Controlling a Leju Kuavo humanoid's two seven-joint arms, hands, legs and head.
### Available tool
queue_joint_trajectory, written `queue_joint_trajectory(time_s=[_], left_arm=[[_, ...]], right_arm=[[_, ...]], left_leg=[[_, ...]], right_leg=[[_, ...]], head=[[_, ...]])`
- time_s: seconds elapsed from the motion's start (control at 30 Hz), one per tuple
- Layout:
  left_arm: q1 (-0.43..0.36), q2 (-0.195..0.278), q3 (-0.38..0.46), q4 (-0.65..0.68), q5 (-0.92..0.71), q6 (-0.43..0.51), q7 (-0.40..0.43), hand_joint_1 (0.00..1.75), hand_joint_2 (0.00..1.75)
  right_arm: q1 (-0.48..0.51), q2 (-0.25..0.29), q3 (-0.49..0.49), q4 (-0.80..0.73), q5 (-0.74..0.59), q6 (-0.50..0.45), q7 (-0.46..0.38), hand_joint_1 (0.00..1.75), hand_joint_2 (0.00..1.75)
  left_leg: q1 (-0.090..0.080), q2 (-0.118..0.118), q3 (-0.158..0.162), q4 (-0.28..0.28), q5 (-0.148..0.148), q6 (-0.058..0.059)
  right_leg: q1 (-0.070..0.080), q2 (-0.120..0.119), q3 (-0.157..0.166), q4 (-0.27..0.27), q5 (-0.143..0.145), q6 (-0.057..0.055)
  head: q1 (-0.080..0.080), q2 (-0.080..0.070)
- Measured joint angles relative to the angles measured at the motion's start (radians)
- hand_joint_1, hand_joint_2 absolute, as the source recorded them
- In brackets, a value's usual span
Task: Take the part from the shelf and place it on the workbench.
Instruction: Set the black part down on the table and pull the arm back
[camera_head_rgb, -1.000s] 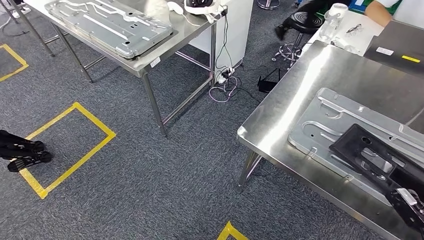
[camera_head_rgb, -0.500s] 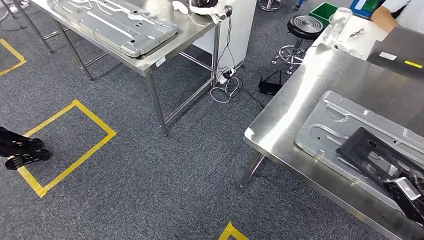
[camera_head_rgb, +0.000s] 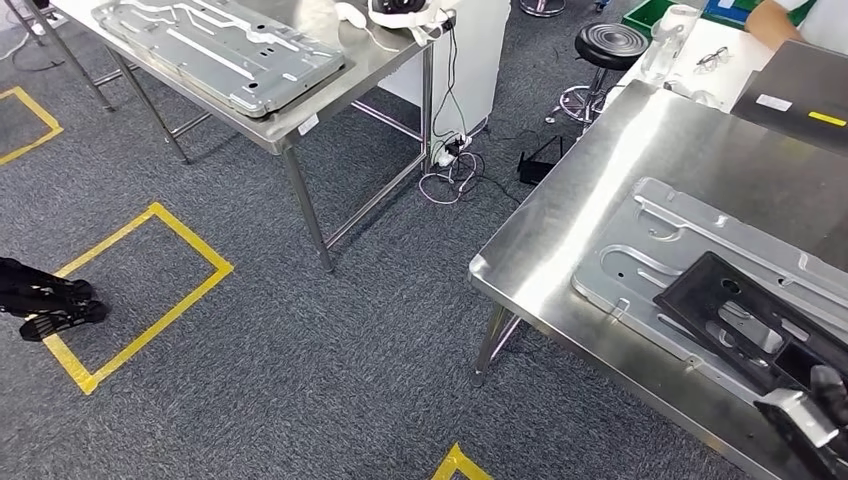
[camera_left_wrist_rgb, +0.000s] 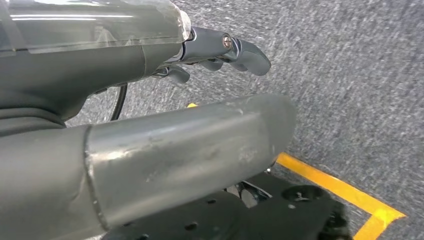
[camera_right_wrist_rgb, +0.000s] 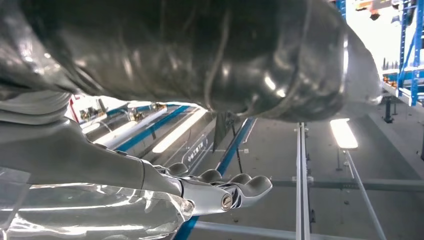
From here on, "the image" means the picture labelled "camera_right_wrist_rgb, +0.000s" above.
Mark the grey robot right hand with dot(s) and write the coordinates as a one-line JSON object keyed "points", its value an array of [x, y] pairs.
{"points": [[198, 49]]}

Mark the grey workbench with blue beams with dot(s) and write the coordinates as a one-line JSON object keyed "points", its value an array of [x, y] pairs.
{"points": [[232, 149]]}

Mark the clear acrylic sign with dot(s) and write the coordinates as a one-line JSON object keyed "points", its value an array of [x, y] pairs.
{"points": [[195, 152]]}

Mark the tall blue steel rack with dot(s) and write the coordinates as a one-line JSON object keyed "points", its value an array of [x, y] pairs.
{"points": [[417, 39]]}

